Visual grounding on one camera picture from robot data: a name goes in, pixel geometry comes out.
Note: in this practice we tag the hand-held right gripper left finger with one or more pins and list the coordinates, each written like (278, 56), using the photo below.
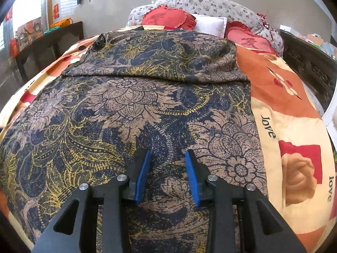
(143, 174)

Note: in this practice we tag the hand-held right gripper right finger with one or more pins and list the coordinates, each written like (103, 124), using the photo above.
(191, 174)

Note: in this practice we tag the dark floral patterned shirt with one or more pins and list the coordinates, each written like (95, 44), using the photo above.
(118, 97)

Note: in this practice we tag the red orange printed blanket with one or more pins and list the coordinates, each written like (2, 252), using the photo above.
(289, 116)

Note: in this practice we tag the red heart-shaped pillow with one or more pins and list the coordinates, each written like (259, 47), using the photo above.
(247, 40)
(163, 17)

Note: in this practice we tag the white pillow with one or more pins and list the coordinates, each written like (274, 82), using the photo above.
(210, 25)

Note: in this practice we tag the dark wooden side table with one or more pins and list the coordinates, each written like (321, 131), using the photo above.
(65, 34)

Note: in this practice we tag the dark carved wooden cabinet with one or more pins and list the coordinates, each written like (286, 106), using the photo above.
(308, 63)

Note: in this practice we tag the green bundle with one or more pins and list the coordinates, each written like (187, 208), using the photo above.
(51, 30)

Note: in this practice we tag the orange box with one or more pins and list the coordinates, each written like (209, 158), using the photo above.
(62, 22)

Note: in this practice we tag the orange printed picture board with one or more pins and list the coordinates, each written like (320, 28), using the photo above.
(29, 33)

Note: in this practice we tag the pile of packets and bottles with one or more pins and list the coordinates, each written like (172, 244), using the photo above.
(316, 42)

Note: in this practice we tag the red wall sticker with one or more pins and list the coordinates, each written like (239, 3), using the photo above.
(56, 11)

